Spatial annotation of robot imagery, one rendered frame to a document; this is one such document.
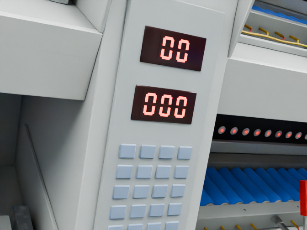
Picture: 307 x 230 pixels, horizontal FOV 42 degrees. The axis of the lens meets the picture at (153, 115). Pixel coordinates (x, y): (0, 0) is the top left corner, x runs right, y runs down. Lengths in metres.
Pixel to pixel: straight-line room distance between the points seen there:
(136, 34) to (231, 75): 0.09
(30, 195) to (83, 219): 0.11
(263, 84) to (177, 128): 0.09
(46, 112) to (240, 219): 0.22
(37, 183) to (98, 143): 0.11
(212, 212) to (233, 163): 0.13
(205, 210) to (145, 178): 0.16
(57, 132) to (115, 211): 0.08
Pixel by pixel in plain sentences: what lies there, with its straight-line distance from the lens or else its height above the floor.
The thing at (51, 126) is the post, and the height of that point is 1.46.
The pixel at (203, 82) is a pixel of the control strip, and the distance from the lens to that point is 0.27.
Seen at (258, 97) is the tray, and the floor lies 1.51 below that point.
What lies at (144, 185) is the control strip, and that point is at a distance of 0.26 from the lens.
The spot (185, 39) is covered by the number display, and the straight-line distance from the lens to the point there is 0.26.
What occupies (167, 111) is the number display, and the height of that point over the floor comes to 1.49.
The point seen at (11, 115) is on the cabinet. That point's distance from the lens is 0.44.
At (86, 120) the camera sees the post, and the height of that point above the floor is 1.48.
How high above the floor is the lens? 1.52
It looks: 8 degrees down
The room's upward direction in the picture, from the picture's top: 9 degrees clockwise
